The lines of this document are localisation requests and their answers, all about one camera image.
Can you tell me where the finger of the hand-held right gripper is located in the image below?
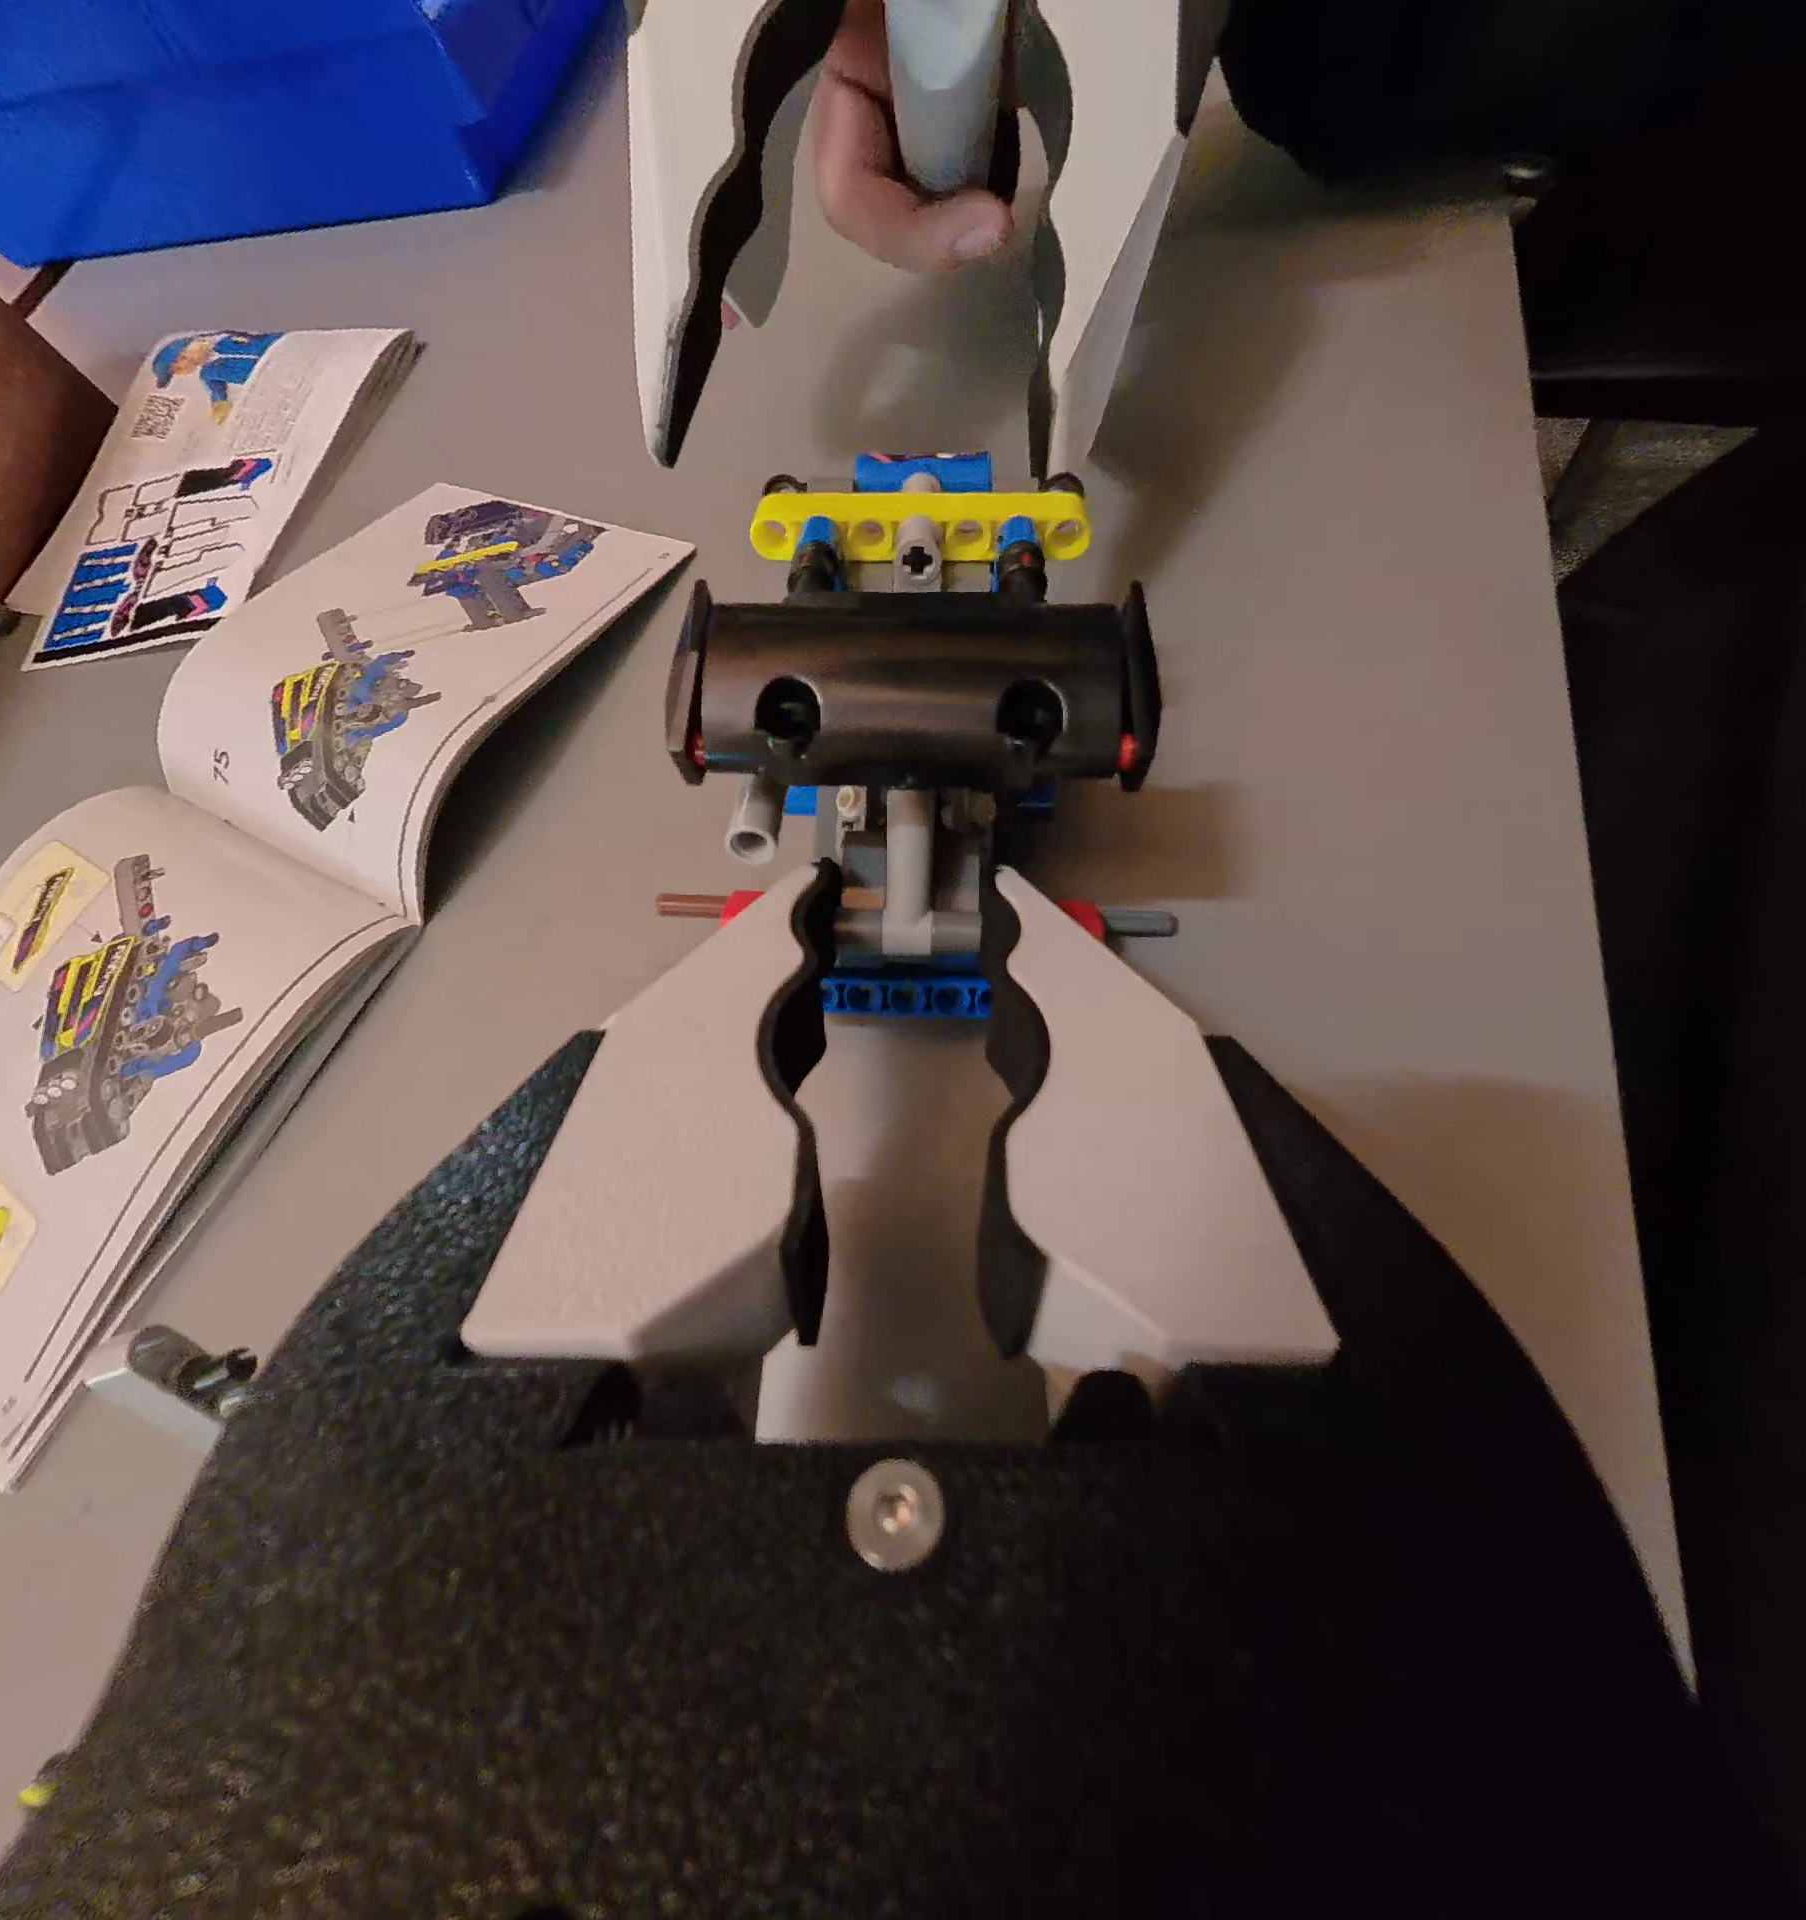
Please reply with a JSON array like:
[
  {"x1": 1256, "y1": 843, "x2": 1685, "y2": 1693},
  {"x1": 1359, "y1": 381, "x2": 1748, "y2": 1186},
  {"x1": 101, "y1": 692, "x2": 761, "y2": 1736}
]
[
  {"x1": 1007, "y1": 0, "x2": 1223, "y2": 480},
  {"x1": 624, "y1": 0, "x2": 842, "y2": 466}
]

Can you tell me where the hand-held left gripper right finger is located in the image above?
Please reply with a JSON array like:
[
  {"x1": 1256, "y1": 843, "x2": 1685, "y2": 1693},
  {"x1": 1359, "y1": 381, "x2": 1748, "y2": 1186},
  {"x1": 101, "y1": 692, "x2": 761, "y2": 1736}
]
[{"x1": 986, "y1": 866, "x2": 1345, "y2": 1372}]

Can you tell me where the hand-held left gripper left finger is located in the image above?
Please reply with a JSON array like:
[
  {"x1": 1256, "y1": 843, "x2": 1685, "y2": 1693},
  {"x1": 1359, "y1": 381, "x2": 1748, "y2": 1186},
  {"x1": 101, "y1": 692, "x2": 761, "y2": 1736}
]
[{"x1": 459, "y1": 866, "x2": 842, "y2": 1358}]

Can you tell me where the toy brick model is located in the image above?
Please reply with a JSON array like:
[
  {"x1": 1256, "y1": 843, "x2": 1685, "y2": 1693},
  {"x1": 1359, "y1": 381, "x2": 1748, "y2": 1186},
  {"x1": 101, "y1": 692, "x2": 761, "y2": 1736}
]
[{"x1": 654, "y1": 446, "x2": 1187, "y2": 1021}]

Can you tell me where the person's right hand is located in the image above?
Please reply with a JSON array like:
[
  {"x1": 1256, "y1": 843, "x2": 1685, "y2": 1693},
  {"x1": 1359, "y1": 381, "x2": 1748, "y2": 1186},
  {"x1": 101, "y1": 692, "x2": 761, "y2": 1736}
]
[{"x1": 812, "y1": 12, "x2": 1015, "y2": 276}]

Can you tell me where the open instruction booklet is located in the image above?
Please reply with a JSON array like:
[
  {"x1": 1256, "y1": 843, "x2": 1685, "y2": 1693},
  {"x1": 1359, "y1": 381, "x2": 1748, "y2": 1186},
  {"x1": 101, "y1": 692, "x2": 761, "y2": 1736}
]
[{"x1": 0, "y1": 480, "x2": 694, "y2": 1500}]

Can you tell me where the blue plastic bin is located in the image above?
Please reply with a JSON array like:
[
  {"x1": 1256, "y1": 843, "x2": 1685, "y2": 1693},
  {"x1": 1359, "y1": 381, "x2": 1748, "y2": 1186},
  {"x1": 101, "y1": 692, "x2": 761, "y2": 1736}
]
[{"x1": 0, "y1": 0, "x2": 624, "y2": 268}]

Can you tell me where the small grey toy brick part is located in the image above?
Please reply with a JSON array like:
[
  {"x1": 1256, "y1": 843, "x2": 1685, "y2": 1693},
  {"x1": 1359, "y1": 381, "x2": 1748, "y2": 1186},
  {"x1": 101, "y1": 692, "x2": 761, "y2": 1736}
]
[{"x1": 83, "y1": 1326, "x2": 264, "y2": 1453}]

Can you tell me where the sticker sheet booklet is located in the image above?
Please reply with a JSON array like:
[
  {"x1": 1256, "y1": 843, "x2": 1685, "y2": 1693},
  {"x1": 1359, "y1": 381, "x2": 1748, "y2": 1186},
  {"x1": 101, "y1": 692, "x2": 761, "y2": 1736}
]
[{"x1": 0, "y1": 330, "x2": 427, "y2": 678}]

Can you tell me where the brown wooden furniture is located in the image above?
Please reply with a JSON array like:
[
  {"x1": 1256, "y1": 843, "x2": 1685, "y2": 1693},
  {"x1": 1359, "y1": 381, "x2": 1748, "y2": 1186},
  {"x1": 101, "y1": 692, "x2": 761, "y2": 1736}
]
[{"x1": 0, "y1": 241, "x2": 118, "y2": 712}]

